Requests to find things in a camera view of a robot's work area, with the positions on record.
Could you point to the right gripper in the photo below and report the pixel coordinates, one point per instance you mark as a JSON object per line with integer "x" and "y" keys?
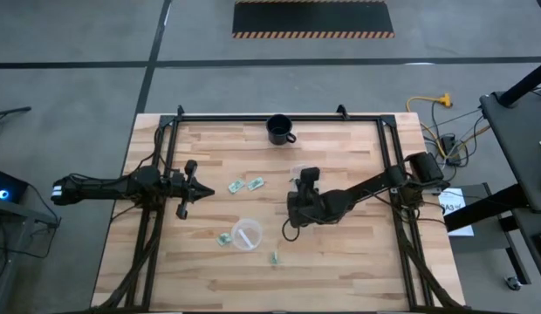
{"x": 305, "y": 205}

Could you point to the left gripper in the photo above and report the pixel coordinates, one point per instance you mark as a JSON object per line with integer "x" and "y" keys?
{"x": 188, "y": 192}

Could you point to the green tea packet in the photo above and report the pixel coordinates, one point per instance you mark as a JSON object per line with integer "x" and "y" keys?
{"x": 275, "y": 258}
{"x": 224, "y": 239}
{"x": 255, "y": 184}
{"x": 236, "y": 186}

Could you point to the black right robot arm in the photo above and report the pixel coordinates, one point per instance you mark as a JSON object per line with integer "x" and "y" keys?
{"x": 362, "y": 188}

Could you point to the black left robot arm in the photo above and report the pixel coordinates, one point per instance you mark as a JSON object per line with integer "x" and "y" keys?
{"x": 100, "y": 188}

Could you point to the rectangular clear plastic container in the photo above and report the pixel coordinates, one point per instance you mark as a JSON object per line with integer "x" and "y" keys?
{"x": 295, "y": 171}

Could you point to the round clear plastic container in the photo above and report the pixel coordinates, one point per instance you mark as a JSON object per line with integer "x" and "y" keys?
{"x": 253, "y": 231}

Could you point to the black enamel mug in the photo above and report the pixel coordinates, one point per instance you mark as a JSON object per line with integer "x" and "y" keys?
{"x": 279, "y": 131}

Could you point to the white paper sheet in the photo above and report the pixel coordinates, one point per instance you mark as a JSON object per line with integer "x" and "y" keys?
{"x": 454, "y": 205}

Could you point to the black power strip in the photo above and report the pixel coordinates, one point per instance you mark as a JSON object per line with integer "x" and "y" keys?
{"x": 449, "y": 146}

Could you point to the grey metal stand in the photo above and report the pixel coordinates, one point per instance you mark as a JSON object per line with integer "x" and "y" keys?
{"x": 17, "y": 218}

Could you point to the black hazard-striped floor mat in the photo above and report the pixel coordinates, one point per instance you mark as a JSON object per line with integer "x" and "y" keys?
{"x": 312, "y": 17}

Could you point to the black computer with blue light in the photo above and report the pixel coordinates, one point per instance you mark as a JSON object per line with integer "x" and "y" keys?
{"x": 8, "y": 187}

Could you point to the black tripod leg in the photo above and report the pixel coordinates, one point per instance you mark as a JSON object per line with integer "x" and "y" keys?
{"x": 11, "y": 111}

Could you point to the black caster wheel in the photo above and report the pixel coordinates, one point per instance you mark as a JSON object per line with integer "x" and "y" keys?
{"x": 512, "y": 283}

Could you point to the black metal table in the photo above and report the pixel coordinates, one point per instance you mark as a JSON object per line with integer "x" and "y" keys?
{"x": 519, "y": 144}

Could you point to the black diagonal pole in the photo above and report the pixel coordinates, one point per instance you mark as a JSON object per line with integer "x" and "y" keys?
{"x": 525, "y": 83}

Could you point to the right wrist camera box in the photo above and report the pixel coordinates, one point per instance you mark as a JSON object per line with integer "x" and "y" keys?
{"x": 291, "y": 206}

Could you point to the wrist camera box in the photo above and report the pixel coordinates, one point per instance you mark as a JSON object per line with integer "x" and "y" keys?
{"x": 291, "y": 206}
{"x": 179, "y": 179}

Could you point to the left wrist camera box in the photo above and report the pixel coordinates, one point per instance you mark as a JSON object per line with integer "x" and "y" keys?
{"x": 179, "y": 179}

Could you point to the black metal table frame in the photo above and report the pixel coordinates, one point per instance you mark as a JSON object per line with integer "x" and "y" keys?
{"x": 235, "y": 118}

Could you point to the black table leg frame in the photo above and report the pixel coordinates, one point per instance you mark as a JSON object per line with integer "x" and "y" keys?
{"x": 517, "y": 261}

